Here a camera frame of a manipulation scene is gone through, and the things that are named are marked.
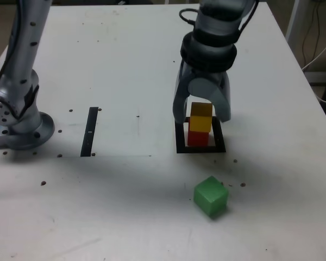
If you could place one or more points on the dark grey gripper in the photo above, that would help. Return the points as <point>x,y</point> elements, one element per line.
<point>209,74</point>

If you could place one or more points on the yellow cube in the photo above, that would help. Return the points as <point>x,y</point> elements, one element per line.
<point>200,122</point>

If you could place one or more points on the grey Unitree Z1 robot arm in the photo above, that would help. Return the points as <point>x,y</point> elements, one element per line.
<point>21,81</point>

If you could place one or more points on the white frame bar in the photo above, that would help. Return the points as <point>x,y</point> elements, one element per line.
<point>319,78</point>

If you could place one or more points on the red cube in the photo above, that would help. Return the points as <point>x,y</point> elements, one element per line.
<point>197,138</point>

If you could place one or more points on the black tape square outline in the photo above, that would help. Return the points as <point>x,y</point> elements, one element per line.
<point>201,150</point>

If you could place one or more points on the green cube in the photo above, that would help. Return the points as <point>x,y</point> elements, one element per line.
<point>210,197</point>

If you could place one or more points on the black tape strip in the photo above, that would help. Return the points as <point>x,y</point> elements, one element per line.
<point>89,133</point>

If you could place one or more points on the white metal frame leg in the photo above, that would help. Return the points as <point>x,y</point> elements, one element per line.
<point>293,21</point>

